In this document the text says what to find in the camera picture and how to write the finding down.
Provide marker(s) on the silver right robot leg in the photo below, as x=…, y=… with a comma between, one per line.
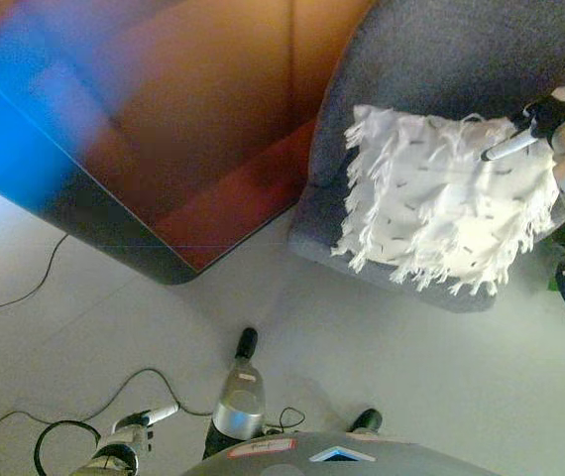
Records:
x=367, y=421

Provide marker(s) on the glossy dark table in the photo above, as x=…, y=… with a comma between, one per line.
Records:
x=173, y=124

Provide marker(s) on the white fringed pillow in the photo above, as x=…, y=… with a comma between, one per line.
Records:
x=436, y=208

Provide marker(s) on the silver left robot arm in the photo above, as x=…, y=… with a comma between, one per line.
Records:
x=114, y=451

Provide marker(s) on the grey robot torso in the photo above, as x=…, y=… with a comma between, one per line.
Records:
x=332, y=458

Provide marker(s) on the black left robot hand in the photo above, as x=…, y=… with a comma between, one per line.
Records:
x=139, y=419

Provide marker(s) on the silver robot leg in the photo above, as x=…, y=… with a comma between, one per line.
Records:
x=367, y=421
x=240, y=396

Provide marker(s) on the grey fabric armchair sofa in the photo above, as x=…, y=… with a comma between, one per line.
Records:
x=441, y=54

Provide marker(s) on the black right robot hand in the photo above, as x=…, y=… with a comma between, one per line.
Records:
x=547, y=116

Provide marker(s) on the silver left robot leg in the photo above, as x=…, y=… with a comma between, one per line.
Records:
x=240, y=396

